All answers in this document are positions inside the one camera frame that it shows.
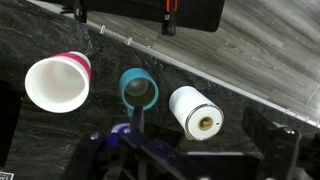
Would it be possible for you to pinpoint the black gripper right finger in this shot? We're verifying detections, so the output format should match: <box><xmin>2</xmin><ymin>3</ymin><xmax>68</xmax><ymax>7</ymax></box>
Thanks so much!
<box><xmin>242</xmin><ymin>106</ymin><xmax>320</xmax><ymax>180</ymax></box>

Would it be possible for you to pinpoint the black equipment stand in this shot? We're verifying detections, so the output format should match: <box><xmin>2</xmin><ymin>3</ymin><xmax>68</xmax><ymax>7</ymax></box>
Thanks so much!
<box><xmin>43</xmin><ymin>0</ymin><xmax>226</xmax><ymax>34</ymax></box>

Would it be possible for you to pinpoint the orange and black clamp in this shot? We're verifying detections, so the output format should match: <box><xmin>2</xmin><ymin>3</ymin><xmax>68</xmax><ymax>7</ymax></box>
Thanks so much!
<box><xmin>161</xmin><ymin>0</ymin><xmax>178</xmax><ymax>37</ymax></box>

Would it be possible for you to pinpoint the white printed label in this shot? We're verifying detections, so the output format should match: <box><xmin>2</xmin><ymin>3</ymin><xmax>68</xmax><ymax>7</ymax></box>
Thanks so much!
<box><xmin>0</xmin><ymin>170</ymin><xmax>15</xmax><ymax>180</ymax></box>

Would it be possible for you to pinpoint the white cup with red band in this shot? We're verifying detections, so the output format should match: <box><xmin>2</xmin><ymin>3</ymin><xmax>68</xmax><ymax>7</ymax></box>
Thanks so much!
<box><xmin>24</xmin><ymin>51</ymin><xmax>92</xmax><ymax>114</ymax></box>

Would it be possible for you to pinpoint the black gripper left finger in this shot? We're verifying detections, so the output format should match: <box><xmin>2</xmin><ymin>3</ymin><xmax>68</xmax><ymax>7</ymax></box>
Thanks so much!
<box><xmin>63</xmin><ymin>106</ymin><xmax>188</xmax><ymax>180</ymax></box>

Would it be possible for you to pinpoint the blue mug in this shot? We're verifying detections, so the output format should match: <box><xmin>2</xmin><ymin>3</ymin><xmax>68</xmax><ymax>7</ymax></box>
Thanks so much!
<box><xmin>118</xmin><ymin>67</ymin><xmax>160</xmax><ymax>118</ymax></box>

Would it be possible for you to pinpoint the white cylindrical tumbler with lid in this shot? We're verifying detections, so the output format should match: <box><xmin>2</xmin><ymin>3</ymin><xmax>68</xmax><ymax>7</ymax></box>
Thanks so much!
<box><xmin>168</xmin><ymin>85</ymin><xmax>225</xmax><ymax>141</ymax></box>

